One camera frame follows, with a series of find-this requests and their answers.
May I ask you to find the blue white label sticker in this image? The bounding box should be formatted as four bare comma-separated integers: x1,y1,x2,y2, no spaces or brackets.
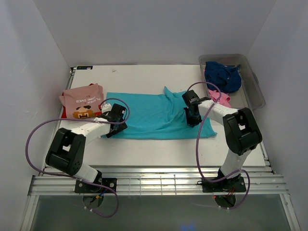
76,65,93,70

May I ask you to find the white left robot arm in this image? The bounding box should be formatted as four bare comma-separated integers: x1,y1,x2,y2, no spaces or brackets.
45,103,128,184

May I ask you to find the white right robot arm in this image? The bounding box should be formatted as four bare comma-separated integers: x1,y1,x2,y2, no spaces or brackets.
182,90,262,184

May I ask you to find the clear plastic bin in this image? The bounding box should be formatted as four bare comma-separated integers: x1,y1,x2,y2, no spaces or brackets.
199,54,266,111

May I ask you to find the teal t-shirt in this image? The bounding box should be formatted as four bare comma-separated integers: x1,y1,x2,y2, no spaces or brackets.
101,86,218,141

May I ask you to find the pink crumpled t-shirt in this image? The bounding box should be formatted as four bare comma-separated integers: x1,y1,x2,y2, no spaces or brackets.
208,90,232,108

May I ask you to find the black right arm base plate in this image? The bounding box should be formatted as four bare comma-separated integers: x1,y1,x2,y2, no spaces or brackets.
197,177,246,193

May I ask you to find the navy blue crumpled t-shirt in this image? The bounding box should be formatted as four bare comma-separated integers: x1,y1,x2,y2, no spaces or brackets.
204,61,242,93

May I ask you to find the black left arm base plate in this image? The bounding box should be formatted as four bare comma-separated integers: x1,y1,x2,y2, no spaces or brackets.
74,178,117,194

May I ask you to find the aluminium frame rail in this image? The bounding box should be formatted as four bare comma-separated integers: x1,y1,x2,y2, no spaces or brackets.
28,166,289,196

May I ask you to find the folded pink printed t-shirt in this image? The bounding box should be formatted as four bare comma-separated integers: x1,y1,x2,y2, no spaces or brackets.
59,83,104,119

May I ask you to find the folded red t-shirt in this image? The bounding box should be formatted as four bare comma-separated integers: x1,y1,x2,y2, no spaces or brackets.
61,83,94,118

